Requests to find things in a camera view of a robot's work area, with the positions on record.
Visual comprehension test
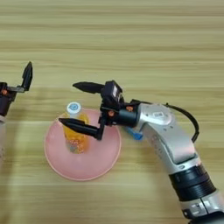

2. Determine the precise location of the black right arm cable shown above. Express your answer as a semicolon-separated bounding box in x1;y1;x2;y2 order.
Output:
129;99;200;144

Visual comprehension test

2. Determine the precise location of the blue glue stick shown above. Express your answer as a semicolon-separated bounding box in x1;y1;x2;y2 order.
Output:
125;126;144;142

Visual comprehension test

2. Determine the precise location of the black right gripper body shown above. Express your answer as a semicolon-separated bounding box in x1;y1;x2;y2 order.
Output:
98;99;140;130

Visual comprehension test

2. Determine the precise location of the orange juice bottle white cap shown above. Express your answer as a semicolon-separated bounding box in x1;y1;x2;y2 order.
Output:
62;101;90;155

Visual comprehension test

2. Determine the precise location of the pink round plate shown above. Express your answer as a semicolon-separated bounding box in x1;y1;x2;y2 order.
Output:
43;108;123;182

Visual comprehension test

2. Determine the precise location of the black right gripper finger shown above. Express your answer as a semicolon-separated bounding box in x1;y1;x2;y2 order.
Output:
58;117;105;141
72;80;105;95

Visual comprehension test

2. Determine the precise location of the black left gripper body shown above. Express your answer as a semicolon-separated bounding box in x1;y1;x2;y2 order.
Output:
0;81;25;117

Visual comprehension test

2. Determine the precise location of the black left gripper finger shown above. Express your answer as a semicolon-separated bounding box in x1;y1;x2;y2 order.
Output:
20;60;34;92

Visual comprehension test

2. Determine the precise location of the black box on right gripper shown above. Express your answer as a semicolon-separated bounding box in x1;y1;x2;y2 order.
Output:
101;80;123;108

